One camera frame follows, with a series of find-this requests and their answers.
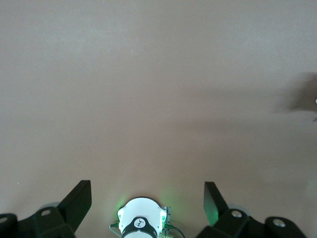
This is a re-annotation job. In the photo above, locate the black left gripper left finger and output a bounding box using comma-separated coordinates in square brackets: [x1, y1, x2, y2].
[0, 180, 93, 238]

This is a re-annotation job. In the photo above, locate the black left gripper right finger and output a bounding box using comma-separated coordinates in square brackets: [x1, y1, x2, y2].
[197, 181, 308, 238]

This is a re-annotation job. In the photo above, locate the metal base connector plate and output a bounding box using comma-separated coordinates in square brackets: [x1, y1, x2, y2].
[159, 206, 173, 238]

